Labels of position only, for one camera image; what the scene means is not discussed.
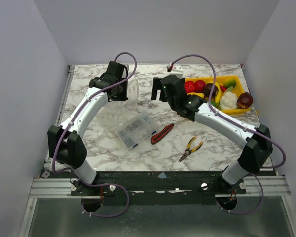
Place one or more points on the yellow banana toy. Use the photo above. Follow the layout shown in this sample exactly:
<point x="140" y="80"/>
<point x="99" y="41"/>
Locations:
<point x="218" y="93"/>

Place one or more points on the red black utility knife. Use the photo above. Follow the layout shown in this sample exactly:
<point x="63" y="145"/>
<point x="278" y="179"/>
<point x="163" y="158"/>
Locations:
<point x="159" y="136"/>

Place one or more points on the yellow plastic tray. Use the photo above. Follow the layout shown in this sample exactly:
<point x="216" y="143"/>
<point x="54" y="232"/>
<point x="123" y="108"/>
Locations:
<point x="238" y="90"/>

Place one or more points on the yellow lemon toy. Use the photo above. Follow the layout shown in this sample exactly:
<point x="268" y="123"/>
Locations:
<point x="197" y="94"/>

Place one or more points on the dark red apple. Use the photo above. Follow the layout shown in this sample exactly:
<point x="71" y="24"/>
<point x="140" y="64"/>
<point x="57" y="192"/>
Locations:
<point x="244" y="101"/>

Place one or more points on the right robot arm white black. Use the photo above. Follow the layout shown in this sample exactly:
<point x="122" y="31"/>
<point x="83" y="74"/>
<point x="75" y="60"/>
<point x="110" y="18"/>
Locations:
<point x="254" y="141"/>

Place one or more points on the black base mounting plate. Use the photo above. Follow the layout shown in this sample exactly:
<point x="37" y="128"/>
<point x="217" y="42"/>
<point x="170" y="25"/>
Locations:
<point x="115" y="188"/>

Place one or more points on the red chili pepper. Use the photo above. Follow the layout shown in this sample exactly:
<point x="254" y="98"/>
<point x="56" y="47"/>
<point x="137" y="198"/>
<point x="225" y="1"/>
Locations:
<point x="223" y="89"/>

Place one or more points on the green bell pepper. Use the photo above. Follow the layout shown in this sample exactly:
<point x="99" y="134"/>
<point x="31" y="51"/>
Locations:
<point x="213" y="103"/>

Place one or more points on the red bell pepper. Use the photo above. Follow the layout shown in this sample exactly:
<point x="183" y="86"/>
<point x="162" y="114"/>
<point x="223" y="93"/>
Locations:
<point x="189" y="87"/>

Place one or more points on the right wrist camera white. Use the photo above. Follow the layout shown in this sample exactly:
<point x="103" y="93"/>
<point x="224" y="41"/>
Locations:
<point x="175" y="69"/>

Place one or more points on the red tomato toy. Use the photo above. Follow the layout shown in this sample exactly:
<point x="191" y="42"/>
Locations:
<point x="199" y="86"/>

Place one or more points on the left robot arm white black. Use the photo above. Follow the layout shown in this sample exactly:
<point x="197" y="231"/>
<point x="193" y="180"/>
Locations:
<point x="65" y="142"/>

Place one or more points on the clear screw organizer box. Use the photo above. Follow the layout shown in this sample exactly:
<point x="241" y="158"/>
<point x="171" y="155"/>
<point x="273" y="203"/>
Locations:
<point x="136" y="130"/>

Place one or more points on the yellow handled pliers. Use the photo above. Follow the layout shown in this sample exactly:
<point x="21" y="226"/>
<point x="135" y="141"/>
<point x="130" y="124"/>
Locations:
<point x="189" y="149"/>

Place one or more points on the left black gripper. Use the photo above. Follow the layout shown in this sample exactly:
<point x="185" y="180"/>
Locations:
<point x="123" y="98"/>

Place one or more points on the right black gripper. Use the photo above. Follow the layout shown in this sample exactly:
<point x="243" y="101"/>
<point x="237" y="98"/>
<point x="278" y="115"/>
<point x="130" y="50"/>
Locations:
<point x="163" y="89"/>

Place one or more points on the dark purple mangosteen toy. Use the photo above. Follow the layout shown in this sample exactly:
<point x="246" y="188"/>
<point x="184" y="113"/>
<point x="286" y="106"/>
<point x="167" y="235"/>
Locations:
<point x="207" y="89"/>

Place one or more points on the clear zip top bag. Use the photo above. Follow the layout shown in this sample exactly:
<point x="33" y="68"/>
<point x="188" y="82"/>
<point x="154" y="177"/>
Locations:
<point x="132" y="96"/>

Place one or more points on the aluminium extrusion rail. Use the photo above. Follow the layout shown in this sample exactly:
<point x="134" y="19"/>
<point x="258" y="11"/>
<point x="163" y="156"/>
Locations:
<point x="62" y="188"/>

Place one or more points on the white cauliflower toy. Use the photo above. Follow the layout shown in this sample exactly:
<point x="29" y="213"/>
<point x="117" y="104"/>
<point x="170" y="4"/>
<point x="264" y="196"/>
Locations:
<point x="228" y="101"/>

